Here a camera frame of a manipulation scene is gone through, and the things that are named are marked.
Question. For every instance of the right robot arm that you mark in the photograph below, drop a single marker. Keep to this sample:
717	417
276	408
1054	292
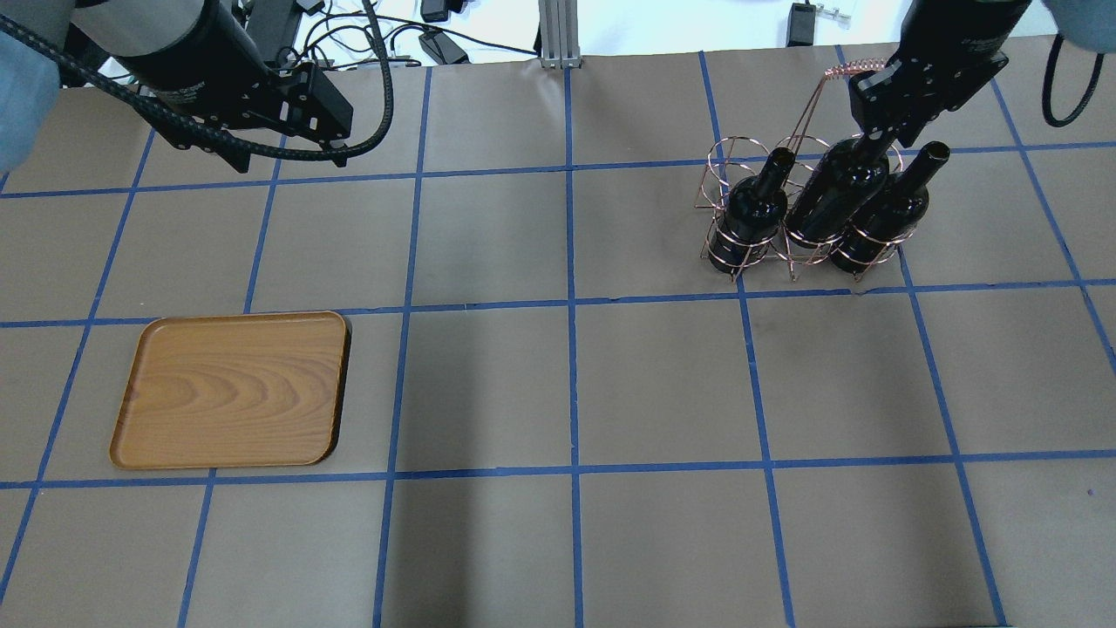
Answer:
1087	25

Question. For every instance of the dark wine bottle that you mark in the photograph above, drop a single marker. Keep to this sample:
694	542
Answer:
891	216
851	173
742	234

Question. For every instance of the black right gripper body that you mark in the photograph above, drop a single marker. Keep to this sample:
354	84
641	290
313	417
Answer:
957	33

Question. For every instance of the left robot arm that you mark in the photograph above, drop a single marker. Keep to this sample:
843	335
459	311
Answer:
192	69

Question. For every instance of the aluminium frame post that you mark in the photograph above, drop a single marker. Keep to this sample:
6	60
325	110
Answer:
559	35

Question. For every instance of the black power adapter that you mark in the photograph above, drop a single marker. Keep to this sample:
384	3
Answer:
441	49

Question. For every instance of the wooden tray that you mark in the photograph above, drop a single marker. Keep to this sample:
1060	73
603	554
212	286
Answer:
262	390

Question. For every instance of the copper wire bottle basket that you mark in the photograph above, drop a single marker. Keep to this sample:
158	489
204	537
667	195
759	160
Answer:
733	158

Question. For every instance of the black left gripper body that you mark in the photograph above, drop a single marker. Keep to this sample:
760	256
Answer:
186	52

